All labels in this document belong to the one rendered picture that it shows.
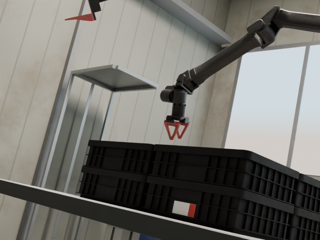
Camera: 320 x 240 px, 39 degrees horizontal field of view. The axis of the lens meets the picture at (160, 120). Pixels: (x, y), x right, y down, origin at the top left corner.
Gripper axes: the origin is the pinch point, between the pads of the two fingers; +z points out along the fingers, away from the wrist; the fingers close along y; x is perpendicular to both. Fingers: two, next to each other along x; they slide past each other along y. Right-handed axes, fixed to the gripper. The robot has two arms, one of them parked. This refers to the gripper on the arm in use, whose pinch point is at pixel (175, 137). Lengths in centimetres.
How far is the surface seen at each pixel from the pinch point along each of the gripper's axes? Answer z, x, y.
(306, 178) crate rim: 4, 56, 25
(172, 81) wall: -29, -99, -234
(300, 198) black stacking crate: 11, 55, 27
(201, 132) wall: 21, -76, -276
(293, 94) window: -29, 16, -253
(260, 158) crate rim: -3, 45, 49
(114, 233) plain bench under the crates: 15, 20, 87
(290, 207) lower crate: 13, 54, 34
